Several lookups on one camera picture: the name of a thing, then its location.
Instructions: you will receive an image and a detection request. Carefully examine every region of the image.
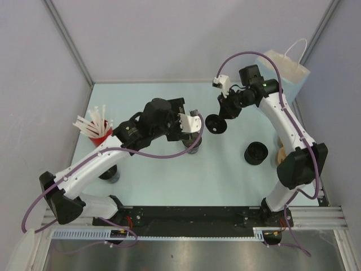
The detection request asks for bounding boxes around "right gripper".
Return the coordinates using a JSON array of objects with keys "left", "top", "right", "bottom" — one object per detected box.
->
[{"left": 218, "top": 88, "right": 255, "bottom": 120}]

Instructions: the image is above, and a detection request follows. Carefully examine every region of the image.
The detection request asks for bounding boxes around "black cup lid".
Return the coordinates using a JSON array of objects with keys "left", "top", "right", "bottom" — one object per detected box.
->
[{"left": 205, "top": 114, "right": 227, "bottom": 134}]

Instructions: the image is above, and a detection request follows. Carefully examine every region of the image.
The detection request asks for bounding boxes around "light blue paper bag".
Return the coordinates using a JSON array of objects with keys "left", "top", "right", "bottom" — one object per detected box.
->
[{"left": 254, "top": 38, "right": 310, "bottom": 104}]

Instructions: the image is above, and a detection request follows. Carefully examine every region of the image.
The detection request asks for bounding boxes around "single black coffee cup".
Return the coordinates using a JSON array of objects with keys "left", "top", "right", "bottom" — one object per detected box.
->
[{"left": 182, "top": 132, "right": 202, "bottom": 155}]

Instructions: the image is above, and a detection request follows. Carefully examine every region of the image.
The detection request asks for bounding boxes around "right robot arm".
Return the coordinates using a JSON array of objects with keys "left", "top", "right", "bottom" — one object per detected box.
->
[{"left": 212, "top": 65, "right": 328, "bottom": 226}]

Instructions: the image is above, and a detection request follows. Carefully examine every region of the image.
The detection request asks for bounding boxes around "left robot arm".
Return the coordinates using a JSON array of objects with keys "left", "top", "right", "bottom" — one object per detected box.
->
[{"left": 39, "top": 98, "right": 188, "bottom": 226}]

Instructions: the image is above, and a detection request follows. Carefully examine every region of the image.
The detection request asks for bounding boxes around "brown cardboard cup carrier stack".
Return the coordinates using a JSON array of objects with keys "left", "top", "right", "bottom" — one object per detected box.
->
[{"left": 275, "top": 137, "right": 287, "bottom": 165}]

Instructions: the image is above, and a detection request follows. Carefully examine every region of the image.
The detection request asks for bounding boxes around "red straw cup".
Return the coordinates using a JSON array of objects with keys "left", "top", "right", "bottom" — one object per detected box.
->
[{"left": 88, "top": 120, "right": 113, "bottom": 147}]

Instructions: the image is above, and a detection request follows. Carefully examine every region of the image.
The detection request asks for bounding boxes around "black cup left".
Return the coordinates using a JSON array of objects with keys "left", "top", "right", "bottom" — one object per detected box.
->
[{"left": 99, "top": 165, "right": 120, "bottom": 183}]

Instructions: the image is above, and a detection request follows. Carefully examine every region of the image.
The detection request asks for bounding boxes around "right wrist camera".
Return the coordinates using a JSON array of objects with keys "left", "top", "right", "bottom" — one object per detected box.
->
[{"left": 212, "top": 75, "right": 231, "bottom": 98}]

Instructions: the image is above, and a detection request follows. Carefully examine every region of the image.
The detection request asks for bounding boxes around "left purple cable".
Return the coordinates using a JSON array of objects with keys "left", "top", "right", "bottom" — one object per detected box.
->
[{"left": 21, "top": 112, "right": 204, "bottom": 253}]

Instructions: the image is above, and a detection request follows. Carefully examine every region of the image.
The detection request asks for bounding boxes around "purple cable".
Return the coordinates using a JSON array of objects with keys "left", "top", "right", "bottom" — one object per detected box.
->
[
  {"left": 215, "top": 51, "right": 324, "bottom": 257},
  {"left": 21, "top": 112, "right": 204, "bottom": 253}
]

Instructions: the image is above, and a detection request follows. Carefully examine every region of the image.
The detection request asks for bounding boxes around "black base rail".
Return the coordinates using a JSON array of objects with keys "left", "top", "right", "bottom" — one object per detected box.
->
[{"left": 110, "top": 206, "right": 293, "bottom": 237}]

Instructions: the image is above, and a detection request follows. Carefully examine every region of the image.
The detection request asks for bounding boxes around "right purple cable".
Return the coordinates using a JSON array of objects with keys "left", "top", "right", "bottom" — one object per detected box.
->
[{"left": 215, "top": 51, "right": 324, "bottom": 257}]

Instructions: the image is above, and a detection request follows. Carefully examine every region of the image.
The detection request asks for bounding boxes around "white cable duct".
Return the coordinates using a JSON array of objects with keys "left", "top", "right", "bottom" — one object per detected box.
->
[{"left": 52, "top": 228, "right": 283, "bottom": 242}]

